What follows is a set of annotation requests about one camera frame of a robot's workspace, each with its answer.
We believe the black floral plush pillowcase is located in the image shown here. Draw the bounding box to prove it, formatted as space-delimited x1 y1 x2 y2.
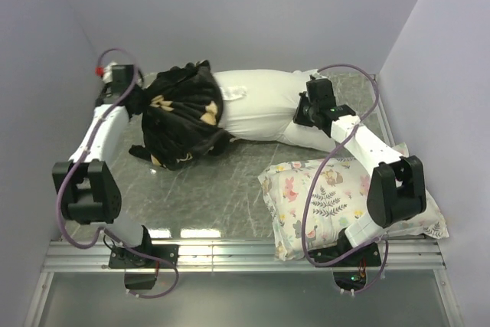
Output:
129 60 231 170

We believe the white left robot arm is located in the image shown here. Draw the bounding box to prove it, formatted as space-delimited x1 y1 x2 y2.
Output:
52 64 155 267

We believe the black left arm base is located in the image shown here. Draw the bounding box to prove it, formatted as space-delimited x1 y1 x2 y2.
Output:
108 244 179 291

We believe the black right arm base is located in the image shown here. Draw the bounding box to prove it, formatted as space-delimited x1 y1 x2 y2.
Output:
309 243 382 295

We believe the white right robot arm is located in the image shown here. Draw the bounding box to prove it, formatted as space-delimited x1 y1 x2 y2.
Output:
293 77 426 266

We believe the white animal print pillow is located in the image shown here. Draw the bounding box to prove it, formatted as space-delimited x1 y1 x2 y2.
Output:
257 142 449 263

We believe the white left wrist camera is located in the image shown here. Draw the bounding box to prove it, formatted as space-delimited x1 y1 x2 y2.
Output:
95 61 118 84

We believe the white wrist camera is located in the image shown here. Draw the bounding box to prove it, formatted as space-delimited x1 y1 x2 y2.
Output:
305 70 326 80
95 61 118 84

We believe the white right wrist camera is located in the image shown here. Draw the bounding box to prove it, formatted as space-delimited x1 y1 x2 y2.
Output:
305 70 326 80

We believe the aluminium side rail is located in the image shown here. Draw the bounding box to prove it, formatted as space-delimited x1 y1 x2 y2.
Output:
362 77 396 146

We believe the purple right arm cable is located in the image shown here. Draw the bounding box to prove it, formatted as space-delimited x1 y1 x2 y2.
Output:
302 65 390 296

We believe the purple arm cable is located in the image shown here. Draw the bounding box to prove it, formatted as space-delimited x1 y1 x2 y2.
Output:
55 47 180 299
302 65 390 296

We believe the aluminium mounting rail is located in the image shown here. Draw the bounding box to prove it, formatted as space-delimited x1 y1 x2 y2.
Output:
41 238 446 273

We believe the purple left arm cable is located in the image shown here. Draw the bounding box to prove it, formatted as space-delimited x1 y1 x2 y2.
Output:
55 47 180 299

